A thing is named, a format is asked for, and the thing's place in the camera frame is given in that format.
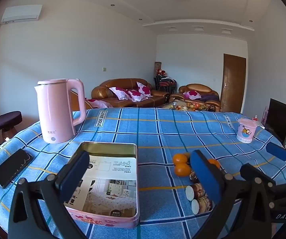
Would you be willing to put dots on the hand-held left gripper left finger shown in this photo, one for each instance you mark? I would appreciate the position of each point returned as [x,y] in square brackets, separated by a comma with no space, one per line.
[76,171]

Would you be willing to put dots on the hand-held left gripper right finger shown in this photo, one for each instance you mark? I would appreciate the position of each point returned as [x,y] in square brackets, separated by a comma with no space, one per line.
[205,176]

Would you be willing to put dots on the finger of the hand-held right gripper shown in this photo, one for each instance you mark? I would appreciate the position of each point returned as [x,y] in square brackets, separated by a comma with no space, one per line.
[277,151]
[251,170]

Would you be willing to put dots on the orange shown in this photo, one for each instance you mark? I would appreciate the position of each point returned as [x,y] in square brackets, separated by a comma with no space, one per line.
[179,158]
[214,163]
[182,170]

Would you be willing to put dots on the cut taro root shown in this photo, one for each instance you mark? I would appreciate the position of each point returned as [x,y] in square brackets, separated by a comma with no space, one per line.
[194,191]
[202,205]

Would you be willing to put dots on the pink metal tin box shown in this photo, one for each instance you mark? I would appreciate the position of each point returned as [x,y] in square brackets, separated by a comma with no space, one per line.
[108,222]

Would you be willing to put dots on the black television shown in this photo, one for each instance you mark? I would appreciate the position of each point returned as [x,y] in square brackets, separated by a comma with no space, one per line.
[280,119]

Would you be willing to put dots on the printed paper leaflet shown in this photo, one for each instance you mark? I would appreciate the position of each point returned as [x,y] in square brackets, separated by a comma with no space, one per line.
[113,179]

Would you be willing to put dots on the pink cartoon cup with lid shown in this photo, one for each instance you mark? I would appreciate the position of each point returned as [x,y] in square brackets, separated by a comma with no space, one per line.
[246,130]

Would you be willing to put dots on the pink bag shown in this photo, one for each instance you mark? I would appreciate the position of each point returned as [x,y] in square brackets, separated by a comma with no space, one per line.
[266,114]

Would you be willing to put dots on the small red bottle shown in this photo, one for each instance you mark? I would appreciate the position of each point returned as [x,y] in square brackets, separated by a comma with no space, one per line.
[255,117]

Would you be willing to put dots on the black smartphone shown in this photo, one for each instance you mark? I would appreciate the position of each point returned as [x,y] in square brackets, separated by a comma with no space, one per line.
[12,168]

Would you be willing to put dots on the pink electric kettle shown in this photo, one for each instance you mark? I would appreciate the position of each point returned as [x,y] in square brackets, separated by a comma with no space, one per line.
[55,109]

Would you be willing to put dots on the brown leather chair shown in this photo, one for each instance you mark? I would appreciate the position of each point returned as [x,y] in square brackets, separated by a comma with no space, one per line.
[76,102]

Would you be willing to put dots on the pink floral cloth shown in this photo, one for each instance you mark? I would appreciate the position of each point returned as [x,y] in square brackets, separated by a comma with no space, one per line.
[98,102]

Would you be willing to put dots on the blue plaid tablecloth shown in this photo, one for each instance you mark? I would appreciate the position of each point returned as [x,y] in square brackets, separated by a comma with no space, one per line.
[145,134]

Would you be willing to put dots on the cluttered coffee table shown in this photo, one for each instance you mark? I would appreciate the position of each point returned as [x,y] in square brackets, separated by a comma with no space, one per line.
[182,105]

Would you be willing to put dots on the purple blanket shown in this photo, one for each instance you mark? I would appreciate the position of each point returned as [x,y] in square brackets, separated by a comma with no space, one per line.
[210,96]

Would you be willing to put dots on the brown wooden door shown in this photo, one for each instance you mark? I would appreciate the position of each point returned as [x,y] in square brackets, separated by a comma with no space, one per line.
[232,82]

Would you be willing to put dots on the white and red floral cushion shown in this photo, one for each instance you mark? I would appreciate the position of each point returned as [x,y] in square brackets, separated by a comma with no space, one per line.
[144,89]
[136,95]
[192,94]
[119,92]

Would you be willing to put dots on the stool with purple cover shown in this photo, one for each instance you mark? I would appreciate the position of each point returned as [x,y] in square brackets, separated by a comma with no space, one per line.
[5,120]

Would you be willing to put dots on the brown leather armchair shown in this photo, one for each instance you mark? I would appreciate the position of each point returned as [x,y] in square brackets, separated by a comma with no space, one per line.
[197,87]

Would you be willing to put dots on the long brown leather sofa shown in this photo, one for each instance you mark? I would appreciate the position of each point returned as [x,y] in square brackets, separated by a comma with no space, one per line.
[108,84]

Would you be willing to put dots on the stack of dark chairs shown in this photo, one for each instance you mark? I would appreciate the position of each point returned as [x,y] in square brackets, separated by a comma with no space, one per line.
[165,82]

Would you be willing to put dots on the red decoration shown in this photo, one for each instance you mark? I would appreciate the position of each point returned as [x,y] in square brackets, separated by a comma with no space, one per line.
[161,72]

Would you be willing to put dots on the tall decorated vase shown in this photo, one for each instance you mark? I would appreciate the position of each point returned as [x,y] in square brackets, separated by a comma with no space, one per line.
[157,66]

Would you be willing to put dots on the white air conditioner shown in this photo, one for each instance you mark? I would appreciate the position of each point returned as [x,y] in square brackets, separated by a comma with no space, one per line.
[20,12]

